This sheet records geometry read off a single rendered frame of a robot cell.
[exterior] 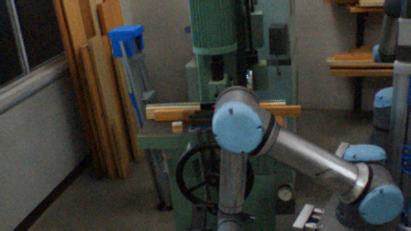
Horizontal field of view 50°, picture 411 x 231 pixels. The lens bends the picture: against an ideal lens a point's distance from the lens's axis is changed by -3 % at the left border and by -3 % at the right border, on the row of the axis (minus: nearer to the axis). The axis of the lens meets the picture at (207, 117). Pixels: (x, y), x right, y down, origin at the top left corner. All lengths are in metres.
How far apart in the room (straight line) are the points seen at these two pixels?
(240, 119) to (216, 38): 0.75
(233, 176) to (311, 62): 2.98
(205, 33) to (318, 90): 2.63
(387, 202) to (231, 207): 0.44
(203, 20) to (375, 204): 0.95
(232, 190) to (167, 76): 3.25
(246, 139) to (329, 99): 3.27
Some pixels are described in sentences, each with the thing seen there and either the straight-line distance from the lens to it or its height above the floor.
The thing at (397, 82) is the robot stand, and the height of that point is 1.19.
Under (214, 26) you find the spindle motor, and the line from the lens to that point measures 1.75.
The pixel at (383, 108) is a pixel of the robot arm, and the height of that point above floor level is 1.00.
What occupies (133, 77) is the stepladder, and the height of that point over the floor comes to 0.89.
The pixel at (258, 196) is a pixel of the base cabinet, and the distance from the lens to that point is 1.93.
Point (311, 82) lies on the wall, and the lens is 4.25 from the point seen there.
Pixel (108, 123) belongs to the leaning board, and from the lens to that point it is 3.27.
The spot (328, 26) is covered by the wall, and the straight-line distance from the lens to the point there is 4.11.
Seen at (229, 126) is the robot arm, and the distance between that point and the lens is 1.06.
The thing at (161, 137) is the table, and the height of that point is 0.89.
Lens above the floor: 1.66
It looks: 23 degrees down
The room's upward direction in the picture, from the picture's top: 5 degrees counter-clockwise
